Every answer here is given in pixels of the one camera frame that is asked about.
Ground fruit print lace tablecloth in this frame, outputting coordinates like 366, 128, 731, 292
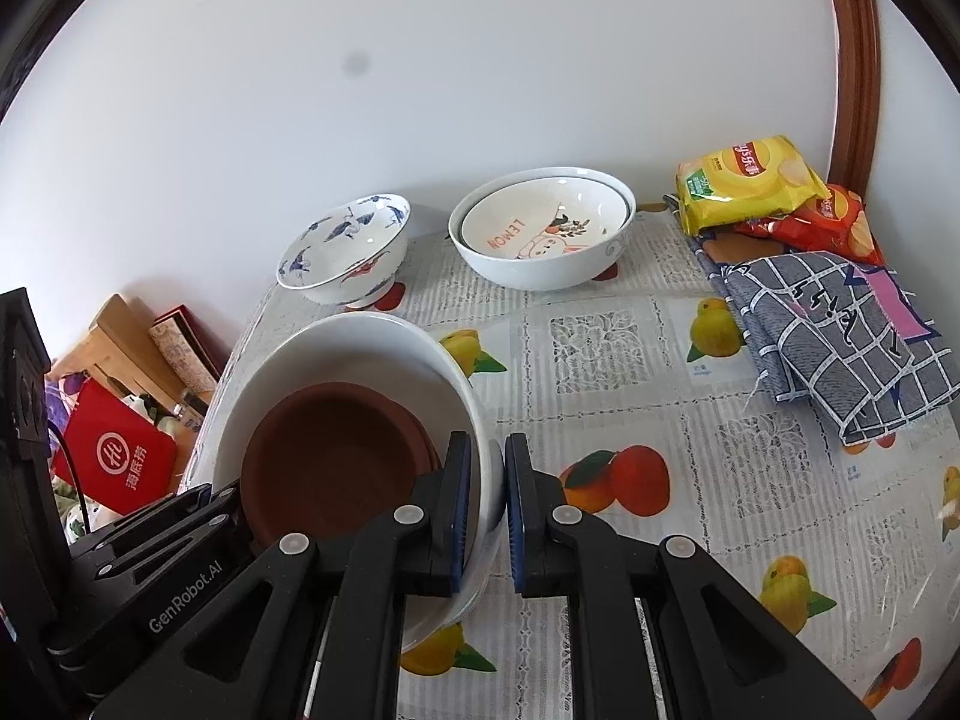
176, 206, 960, 720

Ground white cartoon print bowl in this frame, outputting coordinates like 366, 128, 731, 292
460, 176, 629, 260

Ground brown plate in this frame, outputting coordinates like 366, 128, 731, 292
375, 390, 445, 477
241, 382, 428, 548

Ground grey checked cloth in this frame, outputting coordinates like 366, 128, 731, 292
697, 236, 960, 447

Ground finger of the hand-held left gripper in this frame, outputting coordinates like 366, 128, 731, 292
90, 491, 254, 590
71, 484, 215, 563

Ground large white swirl-rim bowl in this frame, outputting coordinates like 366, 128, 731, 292
448, 166, 637, 292

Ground blue crane pattern bowl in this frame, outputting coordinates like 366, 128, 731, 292
276, 193, 412, 308

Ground wooden door frame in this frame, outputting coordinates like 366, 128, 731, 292
821, 0, 882, 196

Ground yellow chips bag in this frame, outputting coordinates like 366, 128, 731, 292
675, 135, 830, 237

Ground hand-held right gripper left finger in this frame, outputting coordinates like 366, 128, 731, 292
90, 431, 473, 720

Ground black cable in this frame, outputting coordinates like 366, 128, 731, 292
49, 424, 95, 533

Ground red chips bag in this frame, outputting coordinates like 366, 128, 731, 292
735, 184, 886, 267

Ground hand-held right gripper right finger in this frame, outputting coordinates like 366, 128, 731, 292
504, 431, 875, 720

